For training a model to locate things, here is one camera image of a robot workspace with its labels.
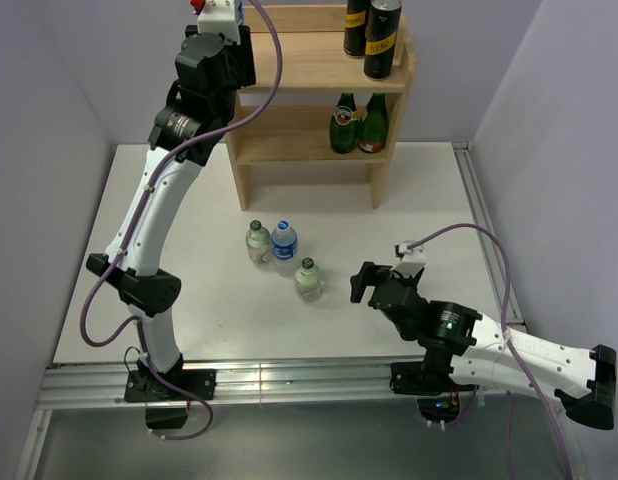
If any clear water bottle blue label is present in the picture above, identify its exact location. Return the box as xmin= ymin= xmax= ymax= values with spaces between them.
xmin=234 ymin=0 xmax=244 ymax=25

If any clear glass bottle green cap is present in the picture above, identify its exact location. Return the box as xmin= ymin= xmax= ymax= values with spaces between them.
xmin=294 ymin=257 xmax=322 ymax=302

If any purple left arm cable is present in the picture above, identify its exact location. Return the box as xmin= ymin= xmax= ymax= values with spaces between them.
xmin=78 ymin=0 xmax=285 ymax=441

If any black can yellow label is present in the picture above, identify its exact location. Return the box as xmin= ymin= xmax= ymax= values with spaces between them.
xmin=343 ymin=0 xmax=371 ymax=58

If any aluminium rail frame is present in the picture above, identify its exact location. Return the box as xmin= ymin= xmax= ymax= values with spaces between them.
xmin=18 ymin=143 xmax=507 ymax=479

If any green glass bottle red label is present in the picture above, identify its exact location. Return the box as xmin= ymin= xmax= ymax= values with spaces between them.
xmin=329 ymin=93 xmax=358 ymax=154

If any rear water bottle blue label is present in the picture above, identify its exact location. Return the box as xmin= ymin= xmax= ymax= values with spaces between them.
xmin=271 ymin=220 xmax=299 ymax=277

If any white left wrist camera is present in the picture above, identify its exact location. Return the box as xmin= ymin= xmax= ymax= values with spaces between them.
xmin=189 ymin=0 xmax=241 ymax=45

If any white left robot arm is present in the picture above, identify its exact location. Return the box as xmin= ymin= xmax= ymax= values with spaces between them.
xmin=86 ymin=26 xmax=256 ymax=383

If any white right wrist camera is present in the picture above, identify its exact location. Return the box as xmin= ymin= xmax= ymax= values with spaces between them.
xmin=391 ymin=241 xmax=427 ymax=278

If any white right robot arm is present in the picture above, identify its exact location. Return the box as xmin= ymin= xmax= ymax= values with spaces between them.
xmin=350 ymin=242 xmax=616 ymax=430

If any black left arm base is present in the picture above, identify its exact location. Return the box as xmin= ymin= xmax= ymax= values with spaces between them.
xmin=123 ymin=366 xmax=217 ymax=440

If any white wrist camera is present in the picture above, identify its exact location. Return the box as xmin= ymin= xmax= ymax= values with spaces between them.
xmin=391 ymin=241 xmax=427 ymax=278
xmin=189 ymin=0 xmax=241 ymax=45

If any rear glass bottle green cap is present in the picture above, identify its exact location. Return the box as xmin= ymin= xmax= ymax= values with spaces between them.
xmin=245 ymin=220 xmax=272 ymax=266

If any wooden shelf unit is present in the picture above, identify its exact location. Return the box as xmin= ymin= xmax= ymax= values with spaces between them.
xmin=226 ymin=5 xmax=416 ymax=210

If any dark green bottle yellow label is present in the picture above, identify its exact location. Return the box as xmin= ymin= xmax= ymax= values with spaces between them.
xmin=358 ymin=93 xmax=389 ymax=154

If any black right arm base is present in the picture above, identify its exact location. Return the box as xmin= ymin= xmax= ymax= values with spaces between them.
xmin=389 ymin=361 xmax=478 ymax=431

